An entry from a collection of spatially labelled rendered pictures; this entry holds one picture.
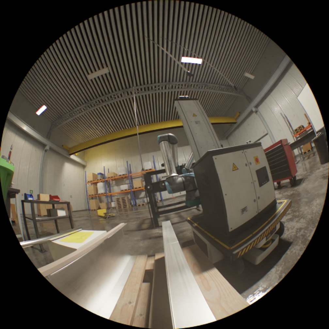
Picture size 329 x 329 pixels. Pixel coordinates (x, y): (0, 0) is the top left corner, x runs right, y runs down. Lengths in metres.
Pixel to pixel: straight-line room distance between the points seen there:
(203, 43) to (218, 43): 1.22
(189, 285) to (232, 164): 0.59
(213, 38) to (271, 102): 6.89
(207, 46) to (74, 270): 9.48
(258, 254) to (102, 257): 0.82
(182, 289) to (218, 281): 0.30
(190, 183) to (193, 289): 0.97
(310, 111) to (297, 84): 6.75
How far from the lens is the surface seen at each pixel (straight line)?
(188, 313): 0.18
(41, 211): 7.61
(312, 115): 4.38
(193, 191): 1.07
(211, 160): 0.58
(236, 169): 0.66
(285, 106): 10.95
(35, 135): 10.76
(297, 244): 1.06
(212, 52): 9.42
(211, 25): 9.02
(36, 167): 10.82
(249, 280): 0.84
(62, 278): 0.37
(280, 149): 2.56
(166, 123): 9.53
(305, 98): 4.41
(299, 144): 5.52
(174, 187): 1.05
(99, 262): 0.49
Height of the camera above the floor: 0.68
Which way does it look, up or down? 15 degrees up
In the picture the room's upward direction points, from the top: 13 degrees counter-clockwise
